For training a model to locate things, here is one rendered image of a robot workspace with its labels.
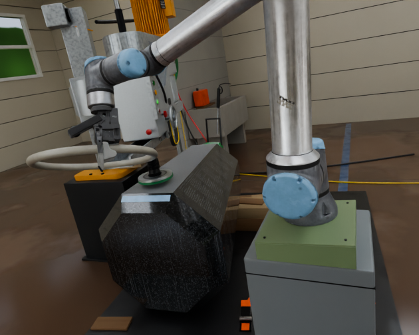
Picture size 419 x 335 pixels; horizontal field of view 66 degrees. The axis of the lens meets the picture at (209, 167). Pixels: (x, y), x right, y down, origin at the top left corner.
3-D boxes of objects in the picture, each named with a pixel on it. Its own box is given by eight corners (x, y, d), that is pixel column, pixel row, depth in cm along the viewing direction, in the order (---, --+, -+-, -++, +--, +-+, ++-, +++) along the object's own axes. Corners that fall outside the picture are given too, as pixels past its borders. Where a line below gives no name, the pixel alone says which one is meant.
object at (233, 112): (193, 162, 539) (184, 111, 513) (221, 141, 650) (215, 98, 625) (228, 161, 513) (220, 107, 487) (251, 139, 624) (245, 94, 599)
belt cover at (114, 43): (149, 66, 261) (145, 44, 256) (180, 61, 257) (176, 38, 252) (100, 70, 171) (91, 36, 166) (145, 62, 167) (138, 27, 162)
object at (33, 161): (74, 173, 157) (74, 167, 157) (171, 161, 150) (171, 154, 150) (-8, 165, 109) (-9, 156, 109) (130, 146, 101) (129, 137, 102)
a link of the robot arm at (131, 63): (145, 45, 107) (118, 56, 113) (123, 46, 97) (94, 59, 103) (154, 73, 110) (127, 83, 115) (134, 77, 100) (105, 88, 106)
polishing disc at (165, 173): (139, 174, 210) (139, 172, 210) (172, 168, 211) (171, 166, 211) (136, 185, 190) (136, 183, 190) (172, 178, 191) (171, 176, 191)
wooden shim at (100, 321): (90, 330, 206) (90, 328, 205) (98, 318, 215) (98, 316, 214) (126, 330, 200) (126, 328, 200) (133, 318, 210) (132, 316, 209)
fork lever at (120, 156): (144, 139, 219) (143, 132, 217) (172, 136, 216) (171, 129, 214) (101, 170, 153) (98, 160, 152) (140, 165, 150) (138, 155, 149)
